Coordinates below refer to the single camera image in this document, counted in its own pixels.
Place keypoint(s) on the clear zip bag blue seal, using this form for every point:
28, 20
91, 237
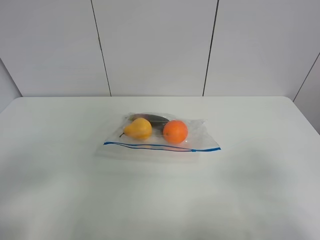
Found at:
156, 148

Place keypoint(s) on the dark purple eggplant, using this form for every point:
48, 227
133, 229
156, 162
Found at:
156, 121

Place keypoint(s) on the orange fruit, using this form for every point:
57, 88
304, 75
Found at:
175, 132

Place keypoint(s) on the yellow pear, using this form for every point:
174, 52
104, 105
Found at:
140, 129

